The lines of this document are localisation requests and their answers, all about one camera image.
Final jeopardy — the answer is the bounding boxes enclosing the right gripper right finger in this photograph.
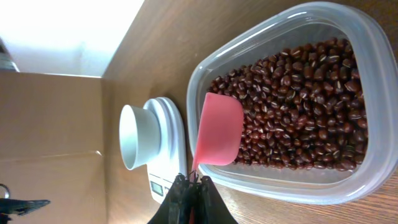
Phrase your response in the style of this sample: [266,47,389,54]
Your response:
[194,176,237,224]

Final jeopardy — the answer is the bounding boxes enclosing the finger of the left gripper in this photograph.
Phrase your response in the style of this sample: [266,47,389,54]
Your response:
[1,198,51,215]

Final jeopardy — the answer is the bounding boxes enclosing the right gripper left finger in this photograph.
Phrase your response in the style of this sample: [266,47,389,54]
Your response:
[148,174,191,224]

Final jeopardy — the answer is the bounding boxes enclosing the pink measuring scoop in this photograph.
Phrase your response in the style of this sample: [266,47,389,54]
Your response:
[189,93,244,182]

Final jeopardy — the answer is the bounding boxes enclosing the white digital kitchen scale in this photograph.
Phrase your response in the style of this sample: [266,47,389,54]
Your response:
[144,97,188,203]

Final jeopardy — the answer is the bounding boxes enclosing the white round bowl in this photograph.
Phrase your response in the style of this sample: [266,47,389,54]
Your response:
[119,105,160,170]

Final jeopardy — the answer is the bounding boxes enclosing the brown cardboard panel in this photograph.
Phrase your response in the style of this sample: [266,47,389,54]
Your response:
[1,72,107,223]

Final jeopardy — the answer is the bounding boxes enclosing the red beans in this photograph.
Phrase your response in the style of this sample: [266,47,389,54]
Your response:
[208,37,369,172]

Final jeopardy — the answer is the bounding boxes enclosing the clear plastic bean container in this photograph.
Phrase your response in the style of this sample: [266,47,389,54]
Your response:
[187,2,397,205]

